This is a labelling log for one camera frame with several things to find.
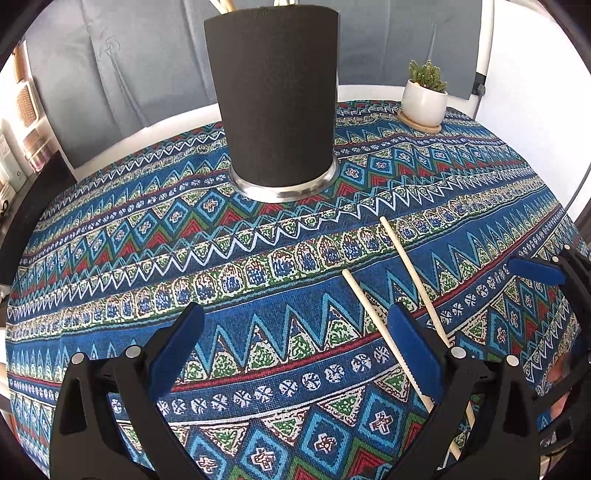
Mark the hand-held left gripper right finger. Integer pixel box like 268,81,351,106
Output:
387,305,552,480

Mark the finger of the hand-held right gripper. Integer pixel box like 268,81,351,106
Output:
531,376,581,409
507,244,591,324

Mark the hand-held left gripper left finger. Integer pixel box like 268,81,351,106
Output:
51,302,206,480

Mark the black utensil holder cup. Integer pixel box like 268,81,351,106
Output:
203,4,340,203

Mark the person's right hand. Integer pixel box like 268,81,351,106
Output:
551,355,576,416

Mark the blue patterned tablecloth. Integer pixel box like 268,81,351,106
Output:
0,99,583,480

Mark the round wooden coaster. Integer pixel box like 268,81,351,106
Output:
397,110,444,135

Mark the cactus in white pot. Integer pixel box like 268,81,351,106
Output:
400,60,449,127

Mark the pink translucent jar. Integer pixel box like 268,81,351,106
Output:
25,131,52,170

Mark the tall pale bottle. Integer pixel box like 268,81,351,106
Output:
0,119,29,191

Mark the grey cloth backdrop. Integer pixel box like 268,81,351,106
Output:
25,0,485,171

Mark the wooden hairbrush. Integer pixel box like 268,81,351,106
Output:
11,44,38,126

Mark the grey cable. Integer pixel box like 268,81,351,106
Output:
564,152,591,219

